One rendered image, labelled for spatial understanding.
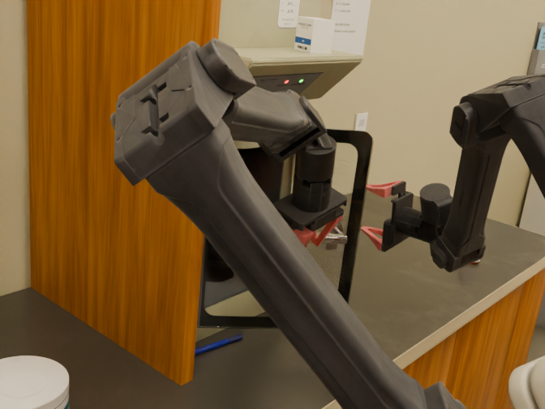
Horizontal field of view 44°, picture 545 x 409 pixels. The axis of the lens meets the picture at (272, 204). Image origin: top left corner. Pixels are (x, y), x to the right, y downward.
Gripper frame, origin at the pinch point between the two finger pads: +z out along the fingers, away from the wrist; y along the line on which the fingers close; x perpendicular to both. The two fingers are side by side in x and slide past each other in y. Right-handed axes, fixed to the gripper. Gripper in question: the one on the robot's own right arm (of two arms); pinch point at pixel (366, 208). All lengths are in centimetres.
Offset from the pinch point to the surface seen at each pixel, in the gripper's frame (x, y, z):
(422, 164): -129, -37, 60
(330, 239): 24.2, 3.9, -8.9
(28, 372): 78, -1, 1
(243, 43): 25.9, 36.5, 10.7
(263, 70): 31.9, 34.1, 0.2
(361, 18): -74, 28, 56
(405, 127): -112, -17, 59
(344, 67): 8.8, 31.1, 1.1
